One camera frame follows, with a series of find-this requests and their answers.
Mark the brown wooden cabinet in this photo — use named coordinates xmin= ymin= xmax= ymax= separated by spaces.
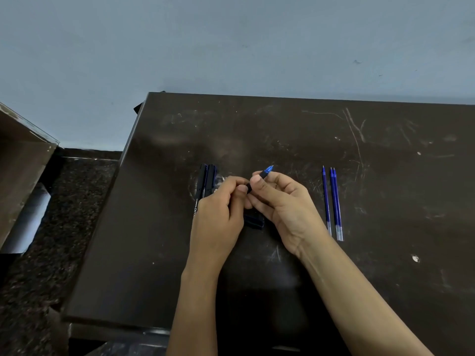
xmin=0 ymin=102 xmax=61 ymax=249

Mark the white paper roll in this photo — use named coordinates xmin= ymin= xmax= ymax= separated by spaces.
xmin=0 ymin=181 xmax=52 ymax=255

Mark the blue pen refill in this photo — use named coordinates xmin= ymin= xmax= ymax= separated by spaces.
xmin=321 ymin=165 xmax=332 ymax=236
xmin=330 ymin=167 xmax=340 ymax=240
xmin=332 ymin=167 xmax=344 ymax=242

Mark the black pen with blue tip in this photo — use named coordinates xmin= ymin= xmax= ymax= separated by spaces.
xmin=245 ymin=165 xmax=275 ymax=193

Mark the person's left hand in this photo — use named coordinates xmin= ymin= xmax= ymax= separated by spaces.
xmin=186 ymin=176 xmax=251 ymax=272

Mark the black pen with white print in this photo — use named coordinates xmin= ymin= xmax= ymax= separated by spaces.
xmin=192 ymin=164 xmax=208 ymax=220

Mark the dark blue pen cap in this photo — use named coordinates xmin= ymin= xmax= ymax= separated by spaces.
xmin=243 ymin=209 xmax=265 ymax=231

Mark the person's right hand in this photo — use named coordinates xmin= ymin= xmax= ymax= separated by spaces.
xmin=245 ymin=171 xmax=333 ymax=261

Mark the person's left forearm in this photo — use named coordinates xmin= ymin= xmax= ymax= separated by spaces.
xmin=163 ymin=261 xmax=231 ymax=356

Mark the person's right forearm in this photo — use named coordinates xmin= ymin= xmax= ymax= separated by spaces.
xmin=297 ymin=233 xmax=435 ymax=356

